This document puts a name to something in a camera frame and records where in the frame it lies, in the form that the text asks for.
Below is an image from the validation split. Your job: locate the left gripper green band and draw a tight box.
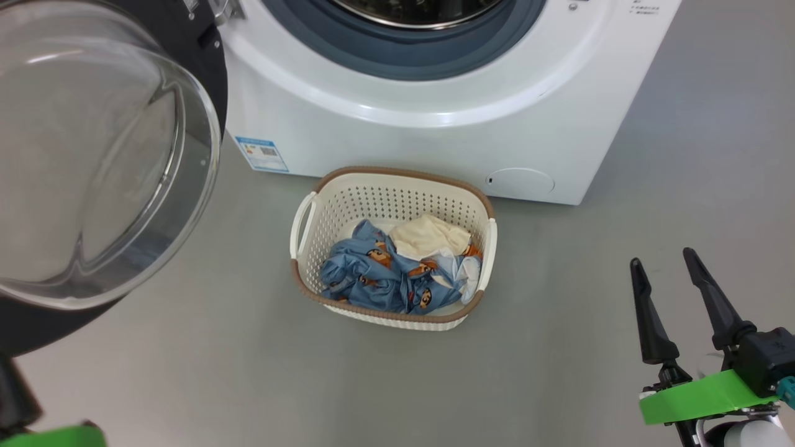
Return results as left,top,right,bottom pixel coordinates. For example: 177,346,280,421
0,354,107,447

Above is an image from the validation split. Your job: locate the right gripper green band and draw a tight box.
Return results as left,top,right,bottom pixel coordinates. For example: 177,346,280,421
630,247,795,426

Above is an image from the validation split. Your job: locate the washing machine glass door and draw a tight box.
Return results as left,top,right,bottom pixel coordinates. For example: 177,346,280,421
0,0,229,358

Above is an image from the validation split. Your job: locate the cream and blue garment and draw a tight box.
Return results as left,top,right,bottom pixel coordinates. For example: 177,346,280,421
389,214,473,261

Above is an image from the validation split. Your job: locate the blue bear print garment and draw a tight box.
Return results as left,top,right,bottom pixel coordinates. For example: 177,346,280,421
320,219,482,314

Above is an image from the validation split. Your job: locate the white front-load washing machine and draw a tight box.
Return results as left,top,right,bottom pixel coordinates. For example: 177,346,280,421
214,0,683,205

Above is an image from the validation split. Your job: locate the washing machine drum with clothes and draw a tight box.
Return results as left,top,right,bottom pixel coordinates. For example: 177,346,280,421
329,0,507,30

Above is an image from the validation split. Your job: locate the round white filter cover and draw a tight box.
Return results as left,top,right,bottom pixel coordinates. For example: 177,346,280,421
486,168,555,199

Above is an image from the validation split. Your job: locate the white basket with brown rim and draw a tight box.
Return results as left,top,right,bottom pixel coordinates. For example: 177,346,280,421
289,166,497,332

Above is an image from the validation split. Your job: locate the blue energy label sticker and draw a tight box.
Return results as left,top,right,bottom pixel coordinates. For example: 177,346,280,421
235,136,289,173

